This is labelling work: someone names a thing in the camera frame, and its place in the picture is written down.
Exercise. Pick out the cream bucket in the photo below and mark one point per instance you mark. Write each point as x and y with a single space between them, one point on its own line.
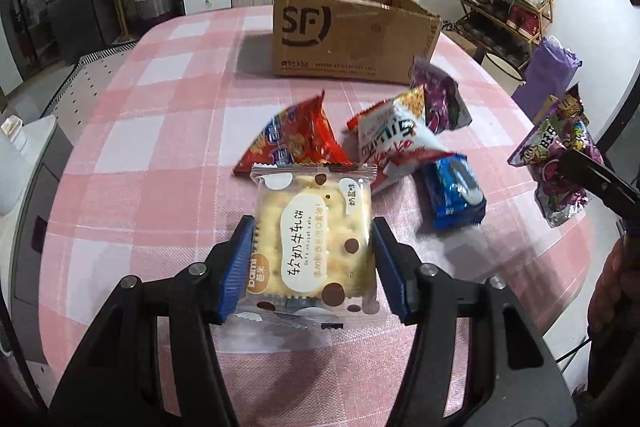
502 72

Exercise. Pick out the small brown cardboard box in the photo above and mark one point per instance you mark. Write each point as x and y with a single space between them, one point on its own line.
462 44

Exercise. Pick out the small purple candy packet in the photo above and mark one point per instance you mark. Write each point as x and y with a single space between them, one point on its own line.
442 99

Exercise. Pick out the blue cookie packet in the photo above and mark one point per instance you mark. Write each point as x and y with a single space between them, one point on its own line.
452 192

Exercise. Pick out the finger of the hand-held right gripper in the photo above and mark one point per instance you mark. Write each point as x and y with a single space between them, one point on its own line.
595 179

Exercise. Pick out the grey dotted floor mat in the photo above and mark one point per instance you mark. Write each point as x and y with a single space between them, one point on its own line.
85 74

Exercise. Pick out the purple grape gummy packet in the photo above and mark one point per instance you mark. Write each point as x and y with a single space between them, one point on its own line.
555 147

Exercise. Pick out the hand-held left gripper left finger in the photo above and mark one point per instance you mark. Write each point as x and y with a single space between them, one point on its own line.
237 267

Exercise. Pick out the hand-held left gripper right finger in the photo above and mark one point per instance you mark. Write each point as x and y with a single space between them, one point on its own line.
395 269

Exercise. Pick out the purple bag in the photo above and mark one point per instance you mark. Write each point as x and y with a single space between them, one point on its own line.
547 74

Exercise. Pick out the dark grey fridge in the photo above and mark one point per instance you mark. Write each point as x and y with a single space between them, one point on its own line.
75 22

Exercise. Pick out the clear cracker packet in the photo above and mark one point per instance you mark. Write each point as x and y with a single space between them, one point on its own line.
310 247

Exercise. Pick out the white red chips packet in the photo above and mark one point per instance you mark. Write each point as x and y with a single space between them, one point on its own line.
395 142

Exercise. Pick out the red packet with blue label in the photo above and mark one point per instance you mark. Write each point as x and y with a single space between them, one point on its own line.
295 142

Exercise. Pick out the white flat appliance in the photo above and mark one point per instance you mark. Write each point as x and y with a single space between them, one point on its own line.
22 162

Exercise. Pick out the person's right hand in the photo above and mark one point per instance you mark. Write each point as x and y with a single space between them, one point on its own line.
617 287

